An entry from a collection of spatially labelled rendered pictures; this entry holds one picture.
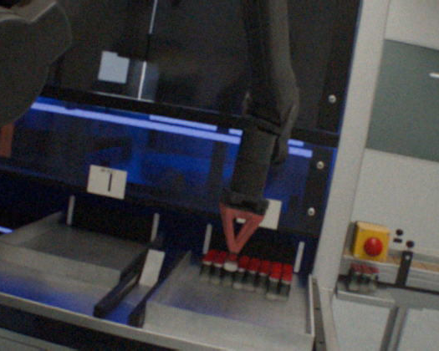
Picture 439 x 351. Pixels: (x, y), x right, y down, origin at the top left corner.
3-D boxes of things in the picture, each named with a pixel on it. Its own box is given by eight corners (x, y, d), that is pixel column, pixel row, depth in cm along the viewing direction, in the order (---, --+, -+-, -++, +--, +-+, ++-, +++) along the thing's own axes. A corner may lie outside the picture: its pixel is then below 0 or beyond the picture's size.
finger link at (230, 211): (247, 248, 98) (258, 197, 97) (255, 258, 91) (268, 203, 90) (210, 241, 97) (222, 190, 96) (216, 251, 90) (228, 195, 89)
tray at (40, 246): (60, 224, 132) (62, 210, 131) (161, 246, 129) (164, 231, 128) (-11, 256, 98) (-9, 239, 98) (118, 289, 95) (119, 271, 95)
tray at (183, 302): (186, 266, 117) (190, 250, 117) (307, 290, 114) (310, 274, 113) (144, 322, 84) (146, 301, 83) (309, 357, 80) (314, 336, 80)
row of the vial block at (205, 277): (199, 277, 109) (203, 256, 109) (288, 296, 107) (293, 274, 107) (197, 281, 107) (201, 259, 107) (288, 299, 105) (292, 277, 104)
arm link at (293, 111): (249, 84, 91) (295, 103, 88) (272, 94, 101) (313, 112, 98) (222, 150, 93) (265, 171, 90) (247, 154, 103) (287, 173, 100)
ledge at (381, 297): (331, 281, 130) (333, 273, 130) (383, 290, 129) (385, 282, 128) (335, 299, 116) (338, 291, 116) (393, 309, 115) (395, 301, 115)
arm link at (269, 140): (238, 121, 91) (270, 129, 88) (253, 126, 97) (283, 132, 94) (229, 163, 91) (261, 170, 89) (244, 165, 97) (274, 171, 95)
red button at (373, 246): (360, 251, 115) (364, 233, 114) (378, 255, 114) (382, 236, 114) (362, 256, 111) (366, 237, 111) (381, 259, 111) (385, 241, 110)
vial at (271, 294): (265, 295, 106) (269, 273, 105) (276, 297, 105) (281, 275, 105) (264, 298, 103) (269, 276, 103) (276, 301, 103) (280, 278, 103)
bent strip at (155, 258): (145, 278, 104) (149, 249, 103) (160, 282, 104) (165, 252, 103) (122, 301, 90) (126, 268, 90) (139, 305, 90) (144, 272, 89)
